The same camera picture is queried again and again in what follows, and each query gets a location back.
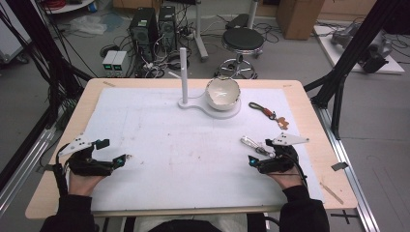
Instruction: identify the white bench power supply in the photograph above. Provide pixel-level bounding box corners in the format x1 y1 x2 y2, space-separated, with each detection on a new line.
112 50 130 78
102 49 119 78

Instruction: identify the white post stand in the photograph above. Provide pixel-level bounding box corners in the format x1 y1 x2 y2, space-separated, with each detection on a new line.
167 46 243 121

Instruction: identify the light wooden table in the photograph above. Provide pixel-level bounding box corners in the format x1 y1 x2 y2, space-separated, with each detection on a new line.
24 77 359 220

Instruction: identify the black wide computer tower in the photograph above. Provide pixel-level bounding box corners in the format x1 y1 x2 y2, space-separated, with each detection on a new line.
128 7 160 64

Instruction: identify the aluminium rail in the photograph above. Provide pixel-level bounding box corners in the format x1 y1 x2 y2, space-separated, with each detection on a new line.
0 127 58 216
312 103 382 232

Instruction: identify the clear plastic sheet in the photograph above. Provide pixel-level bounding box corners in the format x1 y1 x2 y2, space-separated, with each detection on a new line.
68 14 108 36

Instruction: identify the olive strap orange keychain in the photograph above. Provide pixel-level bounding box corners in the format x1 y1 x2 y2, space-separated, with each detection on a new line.
248 101 290 131

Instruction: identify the person's left hand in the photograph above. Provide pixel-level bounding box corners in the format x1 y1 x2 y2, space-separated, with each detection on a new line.
67 172 108 198

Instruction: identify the brown cardboard box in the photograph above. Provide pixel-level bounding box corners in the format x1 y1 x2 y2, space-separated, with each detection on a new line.
276 0 326 42

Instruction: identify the tan tape strip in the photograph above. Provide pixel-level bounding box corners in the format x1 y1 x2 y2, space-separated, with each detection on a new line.
319 182 345 206

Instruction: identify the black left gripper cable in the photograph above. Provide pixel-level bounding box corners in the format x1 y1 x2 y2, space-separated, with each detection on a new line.
52 144 70 198

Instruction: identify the person's lap clothing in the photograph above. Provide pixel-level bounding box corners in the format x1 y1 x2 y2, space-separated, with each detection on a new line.
132 214 249 232

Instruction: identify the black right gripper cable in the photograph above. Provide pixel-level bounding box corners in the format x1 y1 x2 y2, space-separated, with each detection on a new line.
283 150 308 189

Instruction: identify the white floor board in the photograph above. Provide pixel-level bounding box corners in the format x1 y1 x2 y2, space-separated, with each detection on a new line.
312 23 406 75

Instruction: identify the silver keychain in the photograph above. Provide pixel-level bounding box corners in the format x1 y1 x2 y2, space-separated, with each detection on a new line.
240 135 276 158

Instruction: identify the white metal table leg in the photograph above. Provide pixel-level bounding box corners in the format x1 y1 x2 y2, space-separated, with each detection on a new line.
192 0 211 63

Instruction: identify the black tape piece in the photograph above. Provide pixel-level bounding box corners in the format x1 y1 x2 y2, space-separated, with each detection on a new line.
330 161 350 172
36 163 56 173

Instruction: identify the black frame strut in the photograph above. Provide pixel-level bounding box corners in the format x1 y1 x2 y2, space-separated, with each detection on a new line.
0 0 95 130
304 0 405 140

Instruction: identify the black tape cross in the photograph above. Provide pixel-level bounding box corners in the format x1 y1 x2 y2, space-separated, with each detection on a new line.
330 209 360 225

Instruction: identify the person's right hand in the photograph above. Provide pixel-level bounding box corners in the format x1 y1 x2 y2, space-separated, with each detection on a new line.
266 164 307 191

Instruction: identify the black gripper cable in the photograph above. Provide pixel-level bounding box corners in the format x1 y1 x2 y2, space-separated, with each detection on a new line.
283 150 308 189
52 144 70 198

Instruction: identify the white chipped bowl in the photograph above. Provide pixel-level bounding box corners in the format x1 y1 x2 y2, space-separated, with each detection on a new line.
205 76 242 112

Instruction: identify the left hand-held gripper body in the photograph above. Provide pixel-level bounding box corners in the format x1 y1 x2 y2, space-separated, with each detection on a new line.
58 132 115 177

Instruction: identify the grey robot device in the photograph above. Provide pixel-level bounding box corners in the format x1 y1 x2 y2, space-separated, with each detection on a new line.
330 21 394 74

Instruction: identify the black narrow computer tower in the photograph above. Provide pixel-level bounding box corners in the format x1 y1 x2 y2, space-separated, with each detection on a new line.
158 5 179 54

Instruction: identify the white foam mat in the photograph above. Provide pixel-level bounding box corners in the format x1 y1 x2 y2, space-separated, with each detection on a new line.
62 86 325 214

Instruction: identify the black round stool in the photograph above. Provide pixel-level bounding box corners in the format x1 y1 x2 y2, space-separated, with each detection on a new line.
215 26 266 80

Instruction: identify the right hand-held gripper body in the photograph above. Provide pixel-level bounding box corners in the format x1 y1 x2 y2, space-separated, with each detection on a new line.
258 131 310 175

